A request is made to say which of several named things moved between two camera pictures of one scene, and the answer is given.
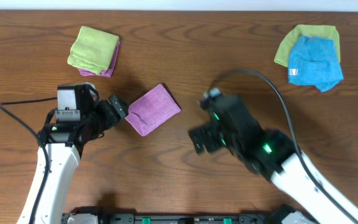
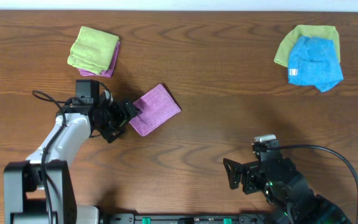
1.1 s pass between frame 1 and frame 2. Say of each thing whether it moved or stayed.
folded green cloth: stayed
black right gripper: moved
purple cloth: stayed
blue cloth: stayed
